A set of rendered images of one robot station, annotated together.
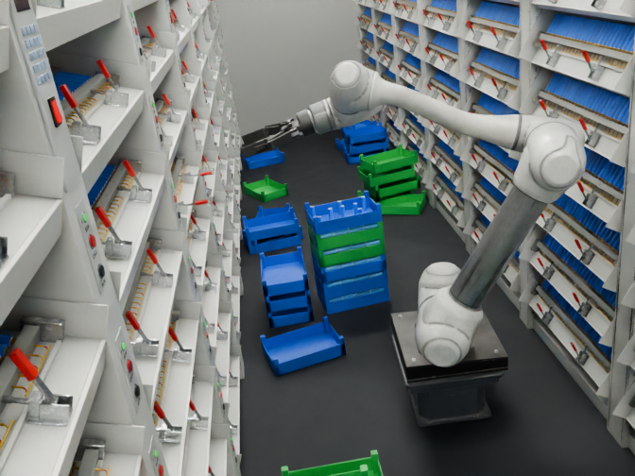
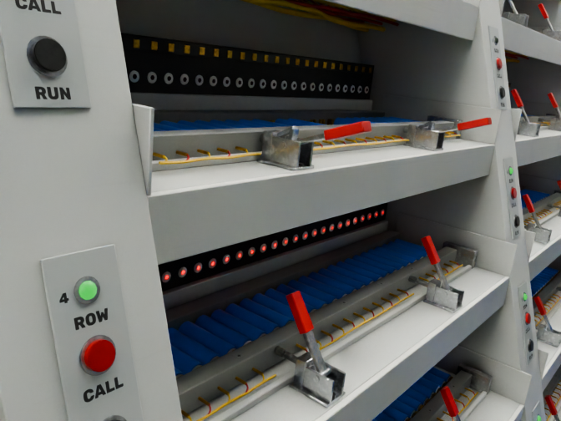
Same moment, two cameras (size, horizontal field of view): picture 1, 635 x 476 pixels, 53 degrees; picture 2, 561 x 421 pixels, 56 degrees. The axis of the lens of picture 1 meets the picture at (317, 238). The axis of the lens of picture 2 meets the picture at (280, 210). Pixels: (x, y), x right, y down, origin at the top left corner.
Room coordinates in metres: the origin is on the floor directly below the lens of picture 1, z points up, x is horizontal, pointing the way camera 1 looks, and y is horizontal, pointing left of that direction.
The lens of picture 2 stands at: (1.34, 0.07, 0.89)
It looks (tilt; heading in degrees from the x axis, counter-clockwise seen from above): 4 degrees down; 44
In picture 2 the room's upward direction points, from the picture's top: 8 degrees counter-clockwise
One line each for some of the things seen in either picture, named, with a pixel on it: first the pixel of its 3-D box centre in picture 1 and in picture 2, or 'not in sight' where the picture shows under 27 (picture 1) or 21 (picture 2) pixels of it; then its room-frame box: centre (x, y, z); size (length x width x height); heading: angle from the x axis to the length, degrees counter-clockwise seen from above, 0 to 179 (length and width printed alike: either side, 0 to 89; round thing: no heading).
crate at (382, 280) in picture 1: (350, 275); not in sight; (2.64, -0.13, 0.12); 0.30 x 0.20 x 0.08; 99
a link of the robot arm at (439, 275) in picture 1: (442, 297); not in sight; (1.81, -0.38, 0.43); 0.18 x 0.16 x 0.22; 166
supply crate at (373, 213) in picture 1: (342, 212); not in sight; (2.64, -0.13, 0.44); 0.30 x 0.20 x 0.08; 99
